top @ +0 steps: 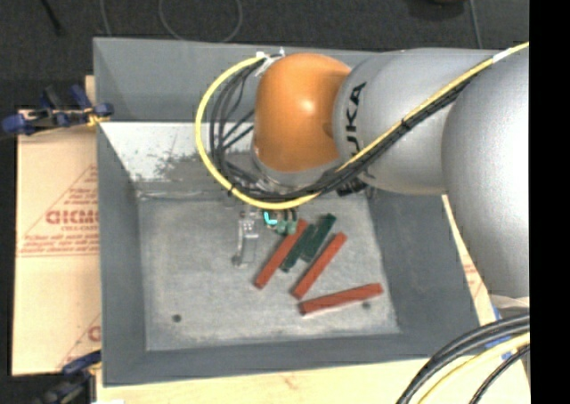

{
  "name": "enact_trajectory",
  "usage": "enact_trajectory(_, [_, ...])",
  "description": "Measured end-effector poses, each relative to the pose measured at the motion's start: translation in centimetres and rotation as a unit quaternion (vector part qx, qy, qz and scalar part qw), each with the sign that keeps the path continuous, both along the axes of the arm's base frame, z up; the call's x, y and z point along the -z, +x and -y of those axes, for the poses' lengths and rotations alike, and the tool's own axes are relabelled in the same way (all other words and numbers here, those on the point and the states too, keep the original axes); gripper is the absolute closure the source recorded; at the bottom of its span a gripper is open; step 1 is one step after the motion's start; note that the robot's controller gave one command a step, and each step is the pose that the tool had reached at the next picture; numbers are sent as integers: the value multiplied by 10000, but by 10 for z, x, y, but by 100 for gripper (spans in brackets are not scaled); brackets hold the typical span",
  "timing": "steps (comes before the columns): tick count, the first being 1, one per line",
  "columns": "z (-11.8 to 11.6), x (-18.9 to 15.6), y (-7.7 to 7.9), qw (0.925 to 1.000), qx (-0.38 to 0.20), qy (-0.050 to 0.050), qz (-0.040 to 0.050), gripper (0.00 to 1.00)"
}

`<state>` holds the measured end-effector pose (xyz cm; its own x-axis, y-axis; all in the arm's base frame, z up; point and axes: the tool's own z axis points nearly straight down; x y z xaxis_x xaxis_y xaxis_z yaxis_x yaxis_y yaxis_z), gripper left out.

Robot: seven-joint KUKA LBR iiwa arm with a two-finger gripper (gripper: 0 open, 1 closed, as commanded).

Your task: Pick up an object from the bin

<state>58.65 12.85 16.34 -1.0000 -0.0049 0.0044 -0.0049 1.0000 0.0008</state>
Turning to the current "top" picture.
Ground grey metal bin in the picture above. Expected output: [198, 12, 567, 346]
[92, 36, 504, 385]

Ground red-brown flat block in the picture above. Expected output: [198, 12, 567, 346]
[290, 231, 348, 301]
[297, 282, 385, 317]
[253, 218, 310, 291]

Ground dark green flat block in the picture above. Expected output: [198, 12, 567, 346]
[280, 223, 318, 274]
[300, 213, 337, 262]

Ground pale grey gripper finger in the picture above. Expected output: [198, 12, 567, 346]
[231, 214, 249, 269]
[245, 220, 261, 262]

